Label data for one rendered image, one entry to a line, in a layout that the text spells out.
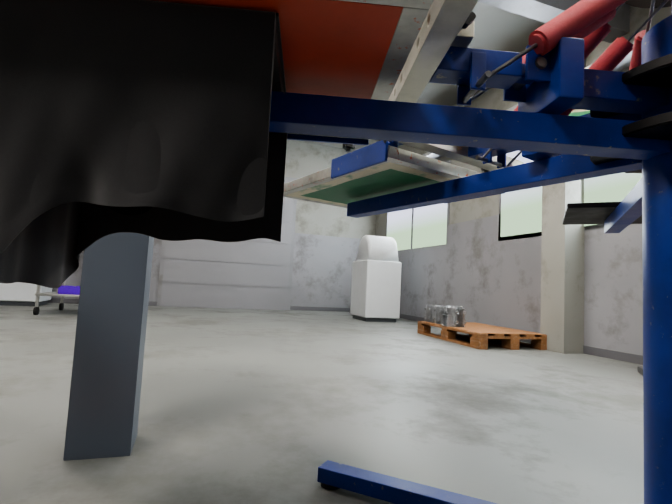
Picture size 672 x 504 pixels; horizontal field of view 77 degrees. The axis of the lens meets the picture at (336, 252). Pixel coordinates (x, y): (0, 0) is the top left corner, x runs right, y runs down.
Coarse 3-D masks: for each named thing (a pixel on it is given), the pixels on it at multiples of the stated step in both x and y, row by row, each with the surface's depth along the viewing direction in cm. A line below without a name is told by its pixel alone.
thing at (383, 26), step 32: (160, 0) 61; (192, 0) 60; (224, 0) 60; (256, 0) 60; (288, 0) 59; (320, 0) 59; (288, 32) 67; (320, 32) 66; (352, 32) 66; (384, 32) 66; (288, 64) 77; (320, 64) 76; (352, 64) 76
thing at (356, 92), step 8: (288, 88) 86; (296, 88) 86; (304, 88) 86; (312, 88) 86; (320, 88) 85; (328, 88) 85; (336, 88) 85; (344, 88) 85; (352, 88) 85; (344, 96) 88; (352, 96) 88; (360, 96) 88; (368, 96) 88
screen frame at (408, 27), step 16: (352, 0) 59; (368, 0) 58; (384, 0) 58; (400, 0) 58; (416, 0) 58; (432, 0) 58; (400, 16) 62; (416, 16) 61; (400, 32) 65; (416, 32) 65; (400, 48) 70; (384, 64) 75; (400, 64) 75; (384, 80) 81; (384, 96) 87
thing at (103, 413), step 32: (96, 256) 130; (128, 256) 133; (96, 288) 130; (128, 288) 132; (96, 320) 129; (128, 320) 132; (96, 352) 129; (128, 352) 131; (96, 384) 128; (128, 384) 131; (96, 416) 128; (128, 416) 130; (64, 448) 125; (96, 448) 127; (128, 448) 130
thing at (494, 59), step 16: (464, 48) 84; (448, 64) 83; (464, 64) 83; (496, 64) 84; (512, 64) 84; (432, 80) 88; (448, 80) 87; (464, 80) 87; (496, 80) 86; (512, 80) 86
